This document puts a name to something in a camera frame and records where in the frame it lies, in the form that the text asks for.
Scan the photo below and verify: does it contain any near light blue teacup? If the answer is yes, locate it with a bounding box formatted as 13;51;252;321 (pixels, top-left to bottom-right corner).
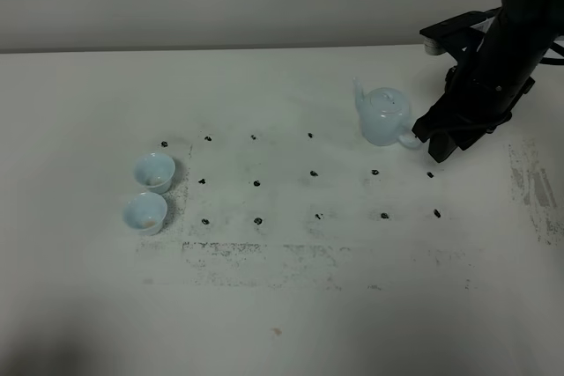
122;192;168;236

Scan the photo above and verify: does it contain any far light blue teacup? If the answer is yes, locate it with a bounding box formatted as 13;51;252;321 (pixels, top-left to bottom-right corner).
133;152;176;195

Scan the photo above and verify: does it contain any light blue porcelain teapot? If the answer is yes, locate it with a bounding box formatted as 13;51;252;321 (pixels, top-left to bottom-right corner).
352;77;422;150

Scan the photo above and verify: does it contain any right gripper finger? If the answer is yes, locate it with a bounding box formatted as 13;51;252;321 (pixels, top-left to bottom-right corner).
412;105;445;143
427;128;457;163

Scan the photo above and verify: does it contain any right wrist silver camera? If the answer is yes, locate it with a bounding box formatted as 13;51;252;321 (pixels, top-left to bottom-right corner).
419;10;496;60

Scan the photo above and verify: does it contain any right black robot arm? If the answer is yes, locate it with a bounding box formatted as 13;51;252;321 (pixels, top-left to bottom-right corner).
412;0;563;163

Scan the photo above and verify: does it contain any light blue teacup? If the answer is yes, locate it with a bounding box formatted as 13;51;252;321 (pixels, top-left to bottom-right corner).
133;152;176;195
122;192;168;236

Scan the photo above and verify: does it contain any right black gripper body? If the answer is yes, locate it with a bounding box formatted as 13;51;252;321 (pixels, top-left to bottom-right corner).
435;63;536;151

